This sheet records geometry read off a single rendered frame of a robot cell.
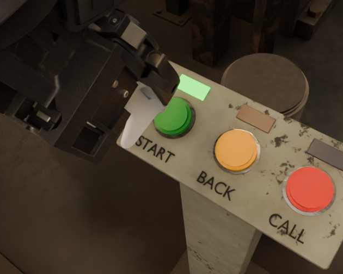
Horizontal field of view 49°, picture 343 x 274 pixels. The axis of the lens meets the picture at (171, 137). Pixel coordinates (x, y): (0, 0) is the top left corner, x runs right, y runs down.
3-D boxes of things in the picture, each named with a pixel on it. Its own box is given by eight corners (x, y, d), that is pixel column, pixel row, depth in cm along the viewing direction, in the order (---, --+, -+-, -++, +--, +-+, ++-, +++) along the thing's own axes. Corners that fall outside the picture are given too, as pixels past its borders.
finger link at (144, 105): (128, 150, 34) (78, 120, 25) (161, 95, 35) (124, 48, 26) (155, 167, 33) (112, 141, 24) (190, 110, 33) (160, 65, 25)
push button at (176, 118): (170, 96, 41) (165, 89, 39) (201, 112, 40) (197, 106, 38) (151, 127, 41) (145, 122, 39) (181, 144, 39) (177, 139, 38)
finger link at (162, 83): (131, 91, 30) (78, 37, 22) (143, 73, 30) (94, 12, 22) (179, 117, 28) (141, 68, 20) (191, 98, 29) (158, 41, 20)
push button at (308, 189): (298, 162, 36) (299, 158, 34) (339, 183, 34) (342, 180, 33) (277, 198, 35) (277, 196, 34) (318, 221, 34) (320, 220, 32)
